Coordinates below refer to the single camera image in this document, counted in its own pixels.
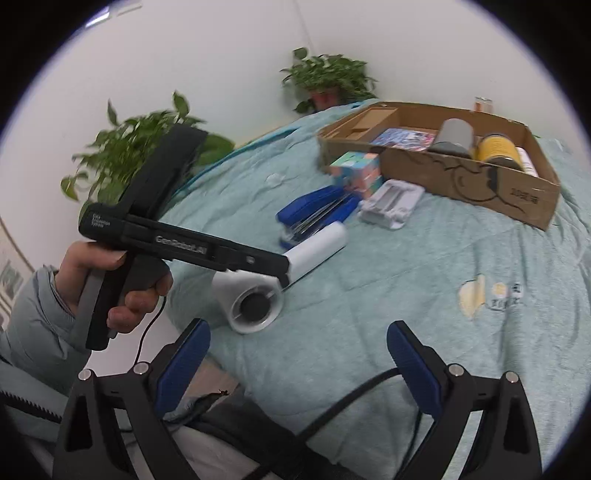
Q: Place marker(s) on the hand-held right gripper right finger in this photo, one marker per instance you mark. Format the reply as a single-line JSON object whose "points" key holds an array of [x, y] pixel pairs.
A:
{"points": [[415, 369]]}

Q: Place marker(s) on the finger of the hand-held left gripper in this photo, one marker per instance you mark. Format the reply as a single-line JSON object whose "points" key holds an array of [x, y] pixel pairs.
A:
{"points": [[282, 272]]}

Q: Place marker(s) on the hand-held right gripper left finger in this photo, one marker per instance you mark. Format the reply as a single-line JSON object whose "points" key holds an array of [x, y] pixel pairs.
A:
{"points": [[182, 364]]}

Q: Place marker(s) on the white hair dryer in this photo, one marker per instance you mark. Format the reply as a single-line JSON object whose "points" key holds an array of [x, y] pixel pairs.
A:
{"points": [[318, 244]]}

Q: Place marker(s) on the blue stapler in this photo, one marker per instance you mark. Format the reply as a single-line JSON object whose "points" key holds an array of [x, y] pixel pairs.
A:
{"points": [[309, 203]]}

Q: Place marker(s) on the pastel puzzle cube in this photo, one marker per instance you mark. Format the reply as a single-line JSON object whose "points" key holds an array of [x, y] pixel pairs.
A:
{"points": [[355, 168]]}

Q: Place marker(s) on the blue cartoon board game box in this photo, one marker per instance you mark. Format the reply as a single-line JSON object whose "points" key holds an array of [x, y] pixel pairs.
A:
{"points": [[401, 138]]}

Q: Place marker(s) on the brown cardboard box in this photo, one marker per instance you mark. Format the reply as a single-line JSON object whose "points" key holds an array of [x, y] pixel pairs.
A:
{"points": [[461, 180]]}

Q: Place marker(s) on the silver tin can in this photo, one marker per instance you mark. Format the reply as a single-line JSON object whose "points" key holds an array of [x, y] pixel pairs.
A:
{"points": [[452, 134]]}

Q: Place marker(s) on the clear jar with yellow label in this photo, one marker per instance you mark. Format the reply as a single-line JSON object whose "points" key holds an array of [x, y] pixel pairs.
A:
{"points": [[496, 150]]}

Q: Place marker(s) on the white squeeze tube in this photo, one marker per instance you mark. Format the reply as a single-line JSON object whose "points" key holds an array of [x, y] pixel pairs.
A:
{"points": [[526, 161]]}

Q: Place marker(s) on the person's left forearm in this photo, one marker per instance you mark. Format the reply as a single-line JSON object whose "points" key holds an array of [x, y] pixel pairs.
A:
{"points": [[37, 318]]}

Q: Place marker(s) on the person's left hand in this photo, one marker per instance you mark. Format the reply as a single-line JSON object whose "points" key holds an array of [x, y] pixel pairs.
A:
{"points": [[78, 277]]}

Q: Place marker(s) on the teal printed blanket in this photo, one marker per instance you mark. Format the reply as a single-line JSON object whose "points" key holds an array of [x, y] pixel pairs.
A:
{"points": [[369, 286]]}

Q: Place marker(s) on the large leafy green plant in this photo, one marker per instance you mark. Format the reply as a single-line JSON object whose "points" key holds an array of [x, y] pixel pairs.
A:
{"points": [[120, 143]]}

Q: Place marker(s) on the white plastic holder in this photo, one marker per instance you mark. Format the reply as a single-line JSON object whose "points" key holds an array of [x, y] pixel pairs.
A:
{"points": [[392, 198]]}

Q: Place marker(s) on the small potted plant red pot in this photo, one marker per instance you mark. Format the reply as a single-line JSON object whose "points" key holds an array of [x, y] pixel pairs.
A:
{"points": [[332, 76]]}

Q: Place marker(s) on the small glass jar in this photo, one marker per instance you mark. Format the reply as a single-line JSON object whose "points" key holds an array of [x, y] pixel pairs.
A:
{"points": [[482, 104]]}

